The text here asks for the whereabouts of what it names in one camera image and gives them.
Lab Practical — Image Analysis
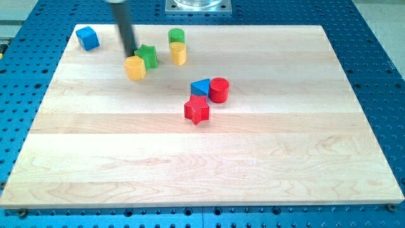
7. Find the blue wooden cube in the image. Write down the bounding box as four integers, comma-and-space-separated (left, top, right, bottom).
75, 26, 100, 51

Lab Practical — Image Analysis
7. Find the light wooden board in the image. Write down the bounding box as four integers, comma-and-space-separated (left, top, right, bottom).
1, 25, 404, 209

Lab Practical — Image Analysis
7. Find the red wooden star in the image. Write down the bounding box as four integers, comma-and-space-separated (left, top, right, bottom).
184, 94, 209, 125

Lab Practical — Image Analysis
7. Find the blue wooden triangle block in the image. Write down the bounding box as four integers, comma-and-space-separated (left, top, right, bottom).
190, 79, 210, 96

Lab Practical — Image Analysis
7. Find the red wooden cylinder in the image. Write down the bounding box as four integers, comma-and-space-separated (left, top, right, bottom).
209, 77, 230, 103

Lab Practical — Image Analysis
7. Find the yellow wooden rounded block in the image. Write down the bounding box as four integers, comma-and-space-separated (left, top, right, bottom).
170, 42, 187, 66

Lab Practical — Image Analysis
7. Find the green wooden star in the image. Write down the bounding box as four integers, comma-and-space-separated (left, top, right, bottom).
134, 44, 158, 70

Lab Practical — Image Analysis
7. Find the yellow wooden hexagon block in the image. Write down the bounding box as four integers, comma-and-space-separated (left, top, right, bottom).
124, 56, 146, 80

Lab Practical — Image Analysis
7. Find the green wooden cylinder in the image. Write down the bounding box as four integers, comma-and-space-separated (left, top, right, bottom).
168, 28, 185, 44

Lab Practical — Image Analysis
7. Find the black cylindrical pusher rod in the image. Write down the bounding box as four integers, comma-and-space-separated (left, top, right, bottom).
108, 0, 137, 57

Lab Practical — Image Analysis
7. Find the blue perforated metal table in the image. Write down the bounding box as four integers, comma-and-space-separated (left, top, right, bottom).
1, 1, 404, 227

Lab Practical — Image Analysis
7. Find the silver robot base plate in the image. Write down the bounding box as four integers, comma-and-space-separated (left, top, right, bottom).
164, 0, 232, 15

